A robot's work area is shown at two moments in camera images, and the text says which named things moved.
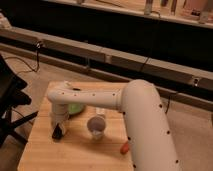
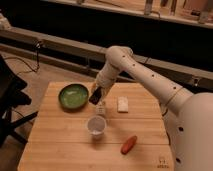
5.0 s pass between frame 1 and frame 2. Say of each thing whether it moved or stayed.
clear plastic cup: stayed
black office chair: stayed
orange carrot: stayed
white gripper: moved
